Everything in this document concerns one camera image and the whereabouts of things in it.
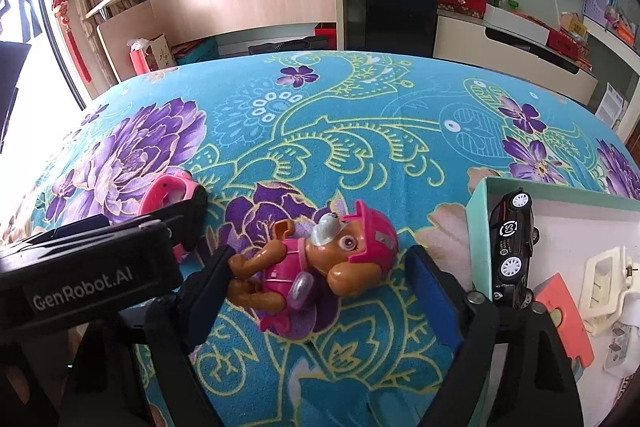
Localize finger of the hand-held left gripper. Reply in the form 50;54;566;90
107;188;208;264
25;213;112;248

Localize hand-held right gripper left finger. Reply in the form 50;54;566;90
60;244;237;427

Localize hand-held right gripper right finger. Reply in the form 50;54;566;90
405;244;586;427

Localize pink toy watch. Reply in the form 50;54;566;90
137;170;198;264

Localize black toy car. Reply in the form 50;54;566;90
487;188;541;308

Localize pink dog toy figure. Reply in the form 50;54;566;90
227;199;399;335

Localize coral and blue toy block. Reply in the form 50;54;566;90
531;272;596;370

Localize teal shallow cardboard box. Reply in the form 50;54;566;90
465;177;640;427

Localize cream toy vehicle frame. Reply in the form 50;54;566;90
579;244;640;338

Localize white charger plug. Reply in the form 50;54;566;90
602;307;640;378

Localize paper gift bag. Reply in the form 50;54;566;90
127;33;178;75

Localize wooden shelf unit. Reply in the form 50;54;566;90
82;0;363;82

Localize red hanging ornament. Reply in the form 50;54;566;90
44;0;93;82

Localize white television cabinet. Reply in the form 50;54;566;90
432;9;598;105

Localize white flat box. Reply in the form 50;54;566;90
484;3;551;46

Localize red flat box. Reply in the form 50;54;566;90
546;27;593;65

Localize white desk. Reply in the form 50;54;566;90
585;14;640;58

